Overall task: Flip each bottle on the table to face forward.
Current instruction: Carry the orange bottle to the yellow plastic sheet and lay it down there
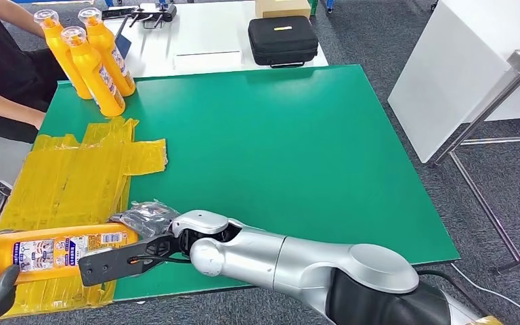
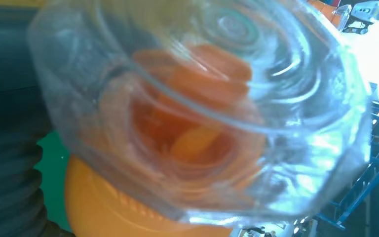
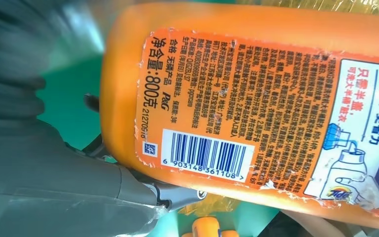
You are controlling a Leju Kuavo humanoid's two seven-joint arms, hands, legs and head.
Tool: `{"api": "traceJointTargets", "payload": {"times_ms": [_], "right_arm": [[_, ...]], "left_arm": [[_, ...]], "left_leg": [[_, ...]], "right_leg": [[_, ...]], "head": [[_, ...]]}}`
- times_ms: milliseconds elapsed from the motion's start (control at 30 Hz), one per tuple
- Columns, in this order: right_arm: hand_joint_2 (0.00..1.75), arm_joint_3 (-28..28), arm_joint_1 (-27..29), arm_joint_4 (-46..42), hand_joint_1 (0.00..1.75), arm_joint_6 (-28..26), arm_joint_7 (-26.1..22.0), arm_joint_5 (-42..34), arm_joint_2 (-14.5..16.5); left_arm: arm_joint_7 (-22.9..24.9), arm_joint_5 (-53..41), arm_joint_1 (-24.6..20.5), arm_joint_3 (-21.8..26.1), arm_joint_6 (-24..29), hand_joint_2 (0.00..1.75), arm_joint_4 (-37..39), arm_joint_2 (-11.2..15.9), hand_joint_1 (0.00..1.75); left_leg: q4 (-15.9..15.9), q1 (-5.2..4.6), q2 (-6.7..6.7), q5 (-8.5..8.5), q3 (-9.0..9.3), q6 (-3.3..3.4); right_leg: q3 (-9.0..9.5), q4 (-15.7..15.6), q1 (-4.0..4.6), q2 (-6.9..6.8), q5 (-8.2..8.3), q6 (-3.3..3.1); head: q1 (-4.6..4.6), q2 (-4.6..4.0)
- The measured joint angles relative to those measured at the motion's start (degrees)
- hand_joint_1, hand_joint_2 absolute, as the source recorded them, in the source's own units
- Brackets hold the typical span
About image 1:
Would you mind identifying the person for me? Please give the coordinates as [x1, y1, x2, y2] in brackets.
[0, 0, 66, 144]

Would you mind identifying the white flat sheet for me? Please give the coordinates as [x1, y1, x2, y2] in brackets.
[172, 50, 244, 72]

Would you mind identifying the black phone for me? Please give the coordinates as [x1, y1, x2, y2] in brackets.
[101, 6, 138, 20]

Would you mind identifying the white table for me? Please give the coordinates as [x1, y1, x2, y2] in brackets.
[107, 0, 329, 79]

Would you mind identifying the white floor cable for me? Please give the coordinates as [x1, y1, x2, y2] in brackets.
[450, 262, 520, 313]

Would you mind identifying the black carrying case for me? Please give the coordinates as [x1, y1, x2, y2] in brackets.
[247, 16, 320, 69]

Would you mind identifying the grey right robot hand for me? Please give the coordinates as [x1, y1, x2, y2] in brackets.
[109, 200, 181, 240]

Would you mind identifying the orange detergent bottle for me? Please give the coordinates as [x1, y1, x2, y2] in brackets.
[33, 9, 93, 100]
[60, 26, 127, 118]
[0, 223, 139, 290]
[77, 7, 136, 98]

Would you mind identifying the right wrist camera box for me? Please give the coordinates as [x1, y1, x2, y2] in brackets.
[78, 233, 182, 288]

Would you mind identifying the white panel desk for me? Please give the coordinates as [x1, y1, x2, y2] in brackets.
[387, 0, 520, 164]

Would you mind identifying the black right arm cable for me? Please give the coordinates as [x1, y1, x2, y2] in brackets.
[129, 255, 490, 315]

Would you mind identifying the cardboard box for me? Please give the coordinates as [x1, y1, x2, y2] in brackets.
[255, 0, 312, 20]

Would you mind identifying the black remote controller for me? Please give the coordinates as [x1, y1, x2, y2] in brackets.
[129, 2, 177, 28]

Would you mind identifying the yellow taped plastic sheet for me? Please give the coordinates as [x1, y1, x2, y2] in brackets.
[0, 117, 169, 320]

